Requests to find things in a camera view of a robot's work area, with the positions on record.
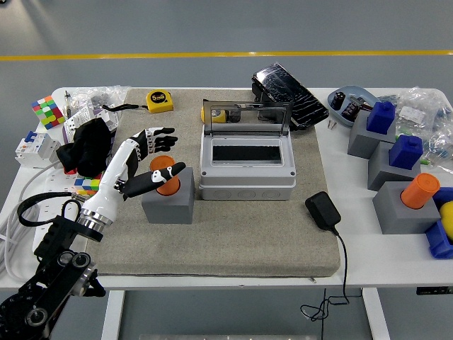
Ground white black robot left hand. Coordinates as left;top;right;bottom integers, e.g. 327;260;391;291
80;126;187;224

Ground orange cylinder battery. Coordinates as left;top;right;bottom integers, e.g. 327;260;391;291
400;172;441;210
149;155;181;196

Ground grey electrical box with lid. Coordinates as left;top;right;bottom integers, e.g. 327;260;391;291
197;98;297;202

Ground blue square battery block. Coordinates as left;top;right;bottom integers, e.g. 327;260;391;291
366;101;396;135
389;134;424;170

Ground small colourful puzzle cube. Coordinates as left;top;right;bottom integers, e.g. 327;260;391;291
73;173;104;198

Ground black cloth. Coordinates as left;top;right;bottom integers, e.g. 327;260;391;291
55;118;115;178

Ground white printed carton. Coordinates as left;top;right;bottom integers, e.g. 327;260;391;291
62;106;120;142

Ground white power strip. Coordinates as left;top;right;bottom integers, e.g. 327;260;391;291
33;166;89;254

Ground grey block with round hole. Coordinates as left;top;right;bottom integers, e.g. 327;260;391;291
141;166;196;225

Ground white circuit breaker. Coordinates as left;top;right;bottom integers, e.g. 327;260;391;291
13;130;62;169

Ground yellow square tape measure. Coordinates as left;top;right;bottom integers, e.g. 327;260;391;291
101;89;176;114

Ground large colourful puzzle cube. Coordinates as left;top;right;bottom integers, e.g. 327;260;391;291
30;95;67;130

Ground yellow round tape measure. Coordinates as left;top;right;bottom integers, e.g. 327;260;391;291
200;106;228;124

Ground grey-brown mat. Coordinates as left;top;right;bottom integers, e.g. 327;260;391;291
84;87;341;278

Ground white table leg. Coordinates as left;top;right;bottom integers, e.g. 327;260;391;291
361;288;390;340
101;290;125;340

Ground black power adapter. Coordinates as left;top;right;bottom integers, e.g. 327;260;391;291
304;191;342;231

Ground grey holder block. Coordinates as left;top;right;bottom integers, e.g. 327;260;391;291
367;141;422;192
372;181;442;235
347;111;397;159

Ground blue-grey tray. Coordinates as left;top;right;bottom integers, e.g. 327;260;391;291
327;84;378;128

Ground small silver part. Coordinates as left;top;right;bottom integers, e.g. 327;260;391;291
349;94;373;111

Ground clear bags of parts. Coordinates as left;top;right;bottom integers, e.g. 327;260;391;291
377;86;453;167

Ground blue plastic bin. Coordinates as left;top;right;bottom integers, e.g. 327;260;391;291
424;187;453;260

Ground yellow round object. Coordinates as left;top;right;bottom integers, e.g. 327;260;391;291
438;201;453;245

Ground black table control panel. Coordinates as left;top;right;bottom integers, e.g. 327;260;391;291
415;286;453;295

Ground white coiled cable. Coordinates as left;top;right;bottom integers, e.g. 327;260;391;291
0;159;63;281

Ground black adapter cord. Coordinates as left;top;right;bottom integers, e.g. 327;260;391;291
300;226;351;322

